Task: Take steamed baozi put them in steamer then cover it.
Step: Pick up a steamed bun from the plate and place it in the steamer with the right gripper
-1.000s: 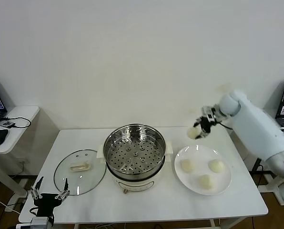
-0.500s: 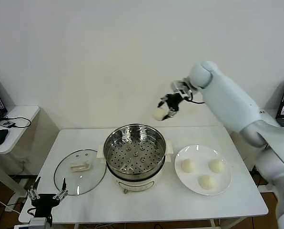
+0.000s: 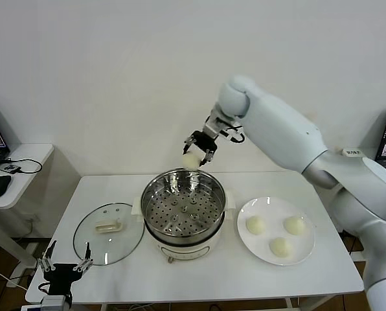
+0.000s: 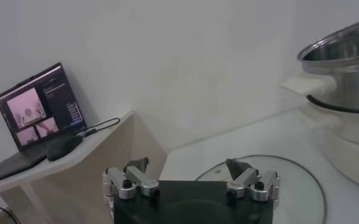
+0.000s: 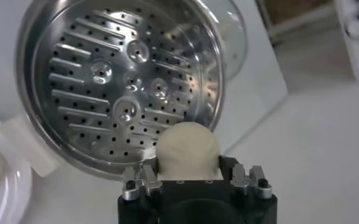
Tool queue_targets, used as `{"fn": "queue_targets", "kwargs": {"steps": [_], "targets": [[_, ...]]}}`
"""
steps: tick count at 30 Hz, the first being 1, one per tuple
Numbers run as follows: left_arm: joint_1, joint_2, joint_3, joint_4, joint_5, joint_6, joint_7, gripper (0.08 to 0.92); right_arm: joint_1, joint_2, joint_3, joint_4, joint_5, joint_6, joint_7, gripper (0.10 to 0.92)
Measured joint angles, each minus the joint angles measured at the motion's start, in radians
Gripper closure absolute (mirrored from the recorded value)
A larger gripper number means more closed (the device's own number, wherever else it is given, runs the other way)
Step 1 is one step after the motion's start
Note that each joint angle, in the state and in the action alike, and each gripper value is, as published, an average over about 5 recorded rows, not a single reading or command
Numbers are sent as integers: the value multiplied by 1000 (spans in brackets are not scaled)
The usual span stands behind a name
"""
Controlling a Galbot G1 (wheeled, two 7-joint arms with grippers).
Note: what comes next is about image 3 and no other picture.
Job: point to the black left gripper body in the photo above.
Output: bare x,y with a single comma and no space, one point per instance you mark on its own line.
63,275

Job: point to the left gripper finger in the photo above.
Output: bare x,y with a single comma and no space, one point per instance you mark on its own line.
85,265
46,264

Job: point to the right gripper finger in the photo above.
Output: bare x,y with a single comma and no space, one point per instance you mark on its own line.
208,157
189,144

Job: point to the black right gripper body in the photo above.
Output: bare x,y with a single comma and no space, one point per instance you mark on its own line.
204,141

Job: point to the white steamed baozi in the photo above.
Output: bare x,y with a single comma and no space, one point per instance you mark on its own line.
190,162
295,225
281,247
255,224

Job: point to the round glass pot lid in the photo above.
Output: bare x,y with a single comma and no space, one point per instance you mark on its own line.
115,246

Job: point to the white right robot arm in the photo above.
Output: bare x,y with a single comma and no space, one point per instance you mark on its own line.
277,123

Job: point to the stainless steel steamer basket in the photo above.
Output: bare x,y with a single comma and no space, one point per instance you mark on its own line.
212,194

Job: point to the white electric cooker pot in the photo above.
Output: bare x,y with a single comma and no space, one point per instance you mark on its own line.
186,251

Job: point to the round white plate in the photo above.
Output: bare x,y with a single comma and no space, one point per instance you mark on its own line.
254,246

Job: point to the small black patterned device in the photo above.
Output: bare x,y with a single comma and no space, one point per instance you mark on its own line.
11,169

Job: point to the white side desk with mouse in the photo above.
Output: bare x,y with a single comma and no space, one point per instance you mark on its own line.
28,155

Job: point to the small white label sticker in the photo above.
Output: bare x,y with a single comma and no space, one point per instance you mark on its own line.
352,152

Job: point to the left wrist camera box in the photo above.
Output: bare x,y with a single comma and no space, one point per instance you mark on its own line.
52,304

